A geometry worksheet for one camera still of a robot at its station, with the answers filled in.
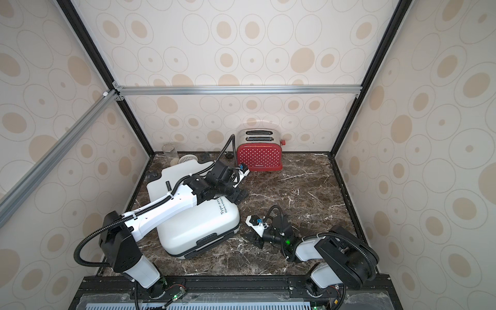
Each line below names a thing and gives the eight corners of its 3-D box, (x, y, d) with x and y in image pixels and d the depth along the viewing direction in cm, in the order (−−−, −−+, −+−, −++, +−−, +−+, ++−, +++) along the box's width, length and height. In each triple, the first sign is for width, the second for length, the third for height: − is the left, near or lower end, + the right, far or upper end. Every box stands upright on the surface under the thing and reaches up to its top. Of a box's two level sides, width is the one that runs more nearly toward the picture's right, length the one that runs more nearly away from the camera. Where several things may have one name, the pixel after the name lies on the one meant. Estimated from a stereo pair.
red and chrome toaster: (237, 173, 113) (235, 150, 99) (239, 149, 125) (237, 126, 111) (281, 173, 113) (286, 150, 99) (278, 149, 126) (282, 126, 112)
